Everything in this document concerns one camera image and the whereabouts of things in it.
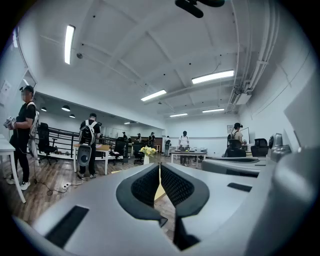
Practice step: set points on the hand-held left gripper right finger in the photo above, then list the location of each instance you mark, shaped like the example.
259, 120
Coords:
225, 207

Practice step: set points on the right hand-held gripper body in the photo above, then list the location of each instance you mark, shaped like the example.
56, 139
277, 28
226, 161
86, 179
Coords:
295, 190

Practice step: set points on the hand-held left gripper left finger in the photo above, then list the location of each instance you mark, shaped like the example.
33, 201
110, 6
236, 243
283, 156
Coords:
100, 212

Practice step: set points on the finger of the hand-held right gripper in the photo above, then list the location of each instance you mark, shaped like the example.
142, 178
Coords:
225, 167
237, 160

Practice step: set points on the black office chair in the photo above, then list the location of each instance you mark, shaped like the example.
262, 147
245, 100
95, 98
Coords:
138, 151
45, 140
119, 148
235, 147
260, 147

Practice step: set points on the white standing board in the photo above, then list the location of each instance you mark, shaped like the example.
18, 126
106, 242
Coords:
246, 136

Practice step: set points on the dark grey table white legs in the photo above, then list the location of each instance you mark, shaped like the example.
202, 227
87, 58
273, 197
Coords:
187, 152

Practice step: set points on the white power strip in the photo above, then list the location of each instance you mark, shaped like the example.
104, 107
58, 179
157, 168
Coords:
66, 185

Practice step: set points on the white ceiling strip light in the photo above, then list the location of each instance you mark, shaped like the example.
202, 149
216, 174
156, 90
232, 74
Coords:
153, 95
212, 76
69, 45
213, 110
178, 115

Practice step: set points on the grey round-backed chair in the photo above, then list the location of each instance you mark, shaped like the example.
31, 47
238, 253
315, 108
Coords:
84, 155

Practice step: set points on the white ceiling air conditioner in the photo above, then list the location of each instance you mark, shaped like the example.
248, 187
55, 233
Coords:
243, 98

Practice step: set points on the wooden table white legs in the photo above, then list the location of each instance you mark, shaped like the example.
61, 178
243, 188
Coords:
102, 148

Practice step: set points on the white vase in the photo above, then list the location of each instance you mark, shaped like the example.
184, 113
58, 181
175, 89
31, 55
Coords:
146, 160

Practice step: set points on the yellow flower bouquet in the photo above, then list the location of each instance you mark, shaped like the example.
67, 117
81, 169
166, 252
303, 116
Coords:
148, 150

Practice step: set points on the black metal railing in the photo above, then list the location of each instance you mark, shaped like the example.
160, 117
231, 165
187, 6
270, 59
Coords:
65, 136

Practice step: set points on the black round pendant lamp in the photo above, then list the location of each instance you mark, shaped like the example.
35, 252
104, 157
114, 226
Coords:
43, 109
66, 108
72, 116

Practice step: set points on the white ceiling pipes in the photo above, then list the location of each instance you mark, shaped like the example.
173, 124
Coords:
262, 50

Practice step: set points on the round ceiling smoke detector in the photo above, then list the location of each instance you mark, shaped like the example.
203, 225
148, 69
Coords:
79, 55

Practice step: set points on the wall poster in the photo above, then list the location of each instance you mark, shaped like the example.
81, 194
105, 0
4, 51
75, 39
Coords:
230, 129

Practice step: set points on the black head-mounted camera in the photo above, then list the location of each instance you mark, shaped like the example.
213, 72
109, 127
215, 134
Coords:
192, 7

